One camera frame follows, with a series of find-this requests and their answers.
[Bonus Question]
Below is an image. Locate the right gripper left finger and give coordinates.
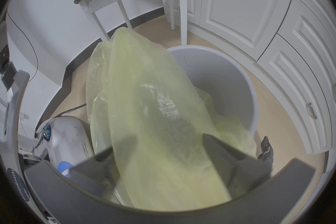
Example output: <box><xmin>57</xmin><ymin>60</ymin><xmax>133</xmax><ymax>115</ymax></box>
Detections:
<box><xmin>69</xmin><ymin>136</ymin><xmax>137</xmax><ymax>199</ymax></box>

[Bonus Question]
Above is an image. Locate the crumpled black plastic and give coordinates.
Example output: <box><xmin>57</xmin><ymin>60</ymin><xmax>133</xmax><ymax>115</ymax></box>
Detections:
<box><xmin>257</xmin><ymin>136</ymin><xmax>274</xmax><ymax>168</ymax></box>

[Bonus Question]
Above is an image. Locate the black cable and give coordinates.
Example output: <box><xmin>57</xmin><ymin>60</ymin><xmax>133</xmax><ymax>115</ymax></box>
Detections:
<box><xmin>51</xmin><ymin>103</ymin><xmax>88</xmax><ymax>119</ymax></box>
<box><xmin>6</xmin><ymin>11</ymin><xmax>39</xmax><ymax>82</ymax></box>

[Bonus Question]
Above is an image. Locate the white trash bin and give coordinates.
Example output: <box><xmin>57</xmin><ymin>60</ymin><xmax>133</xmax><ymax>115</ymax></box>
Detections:
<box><xmin>167</xmin><ymin>45</ymin><xmax>259</xmax><ymax>137</ymax></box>

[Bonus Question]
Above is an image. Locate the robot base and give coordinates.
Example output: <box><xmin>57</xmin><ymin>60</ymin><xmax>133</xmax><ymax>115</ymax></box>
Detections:
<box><xmin>34</xmin><ymin>116</ymin><xmax>95</xmax><ymax>179</ymax></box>

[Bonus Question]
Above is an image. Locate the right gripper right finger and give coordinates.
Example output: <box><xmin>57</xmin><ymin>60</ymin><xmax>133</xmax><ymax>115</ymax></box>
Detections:
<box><xmin>202</xmin><ymin>134</ymin><xmax>272</xmax><ymax>199</ymax></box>

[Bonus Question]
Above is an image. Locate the yellow plastic bag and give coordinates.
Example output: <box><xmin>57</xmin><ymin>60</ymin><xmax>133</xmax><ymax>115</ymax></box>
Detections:
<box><xmin>86</xmin><ymin>27</ymin><xmax>259</xmax><ymax>211</ymax></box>

